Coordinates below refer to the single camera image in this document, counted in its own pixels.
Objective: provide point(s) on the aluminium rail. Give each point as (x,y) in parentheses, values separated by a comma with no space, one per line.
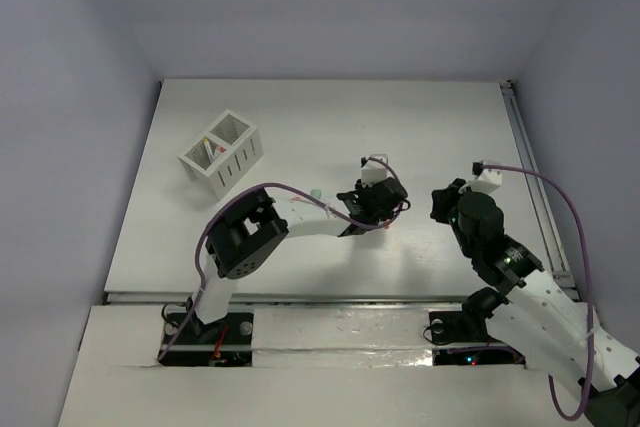
(555,257)
(247,298)

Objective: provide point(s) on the aluminium rail front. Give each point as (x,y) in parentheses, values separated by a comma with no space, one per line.
(247,298)

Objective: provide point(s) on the aluminium rail right side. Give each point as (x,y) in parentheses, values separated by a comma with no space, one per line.
(555,257)

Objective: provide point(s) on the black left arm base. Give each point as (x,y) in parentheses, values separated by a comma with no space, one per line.
(224,343)

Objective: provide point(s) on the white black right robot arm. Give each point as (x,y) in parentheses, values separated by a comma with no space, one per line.
(522,306)

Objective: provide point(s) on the yellow capped white marker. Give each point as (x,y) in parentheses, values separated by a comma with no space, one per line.
(208,149)

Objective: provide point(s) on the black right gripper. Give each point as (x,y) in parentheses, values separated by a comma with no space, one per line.
(443,197)

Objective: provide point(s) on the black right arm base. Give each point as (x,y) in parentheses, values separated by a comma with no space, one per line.
(461,337)

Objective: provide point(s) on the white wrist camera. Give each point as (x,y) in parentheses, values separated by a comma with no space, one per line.
(485,180)
(373,169)

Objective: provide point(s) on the white slotted organizer box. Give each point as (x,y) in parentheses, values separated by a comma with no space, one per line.
(221,155)

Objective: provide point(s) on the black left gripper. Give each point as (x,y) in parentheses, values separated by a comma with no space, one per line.
(363,199)

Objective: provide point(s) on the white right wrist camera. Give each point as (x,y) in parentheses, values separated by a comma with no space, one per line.
(485,180)

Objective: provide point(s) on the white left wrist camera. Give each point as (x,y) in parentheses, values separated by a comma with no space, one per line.
(373,169)

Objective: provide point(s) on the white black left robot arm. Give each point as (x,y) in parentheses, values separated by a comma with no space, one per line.
(248,229)

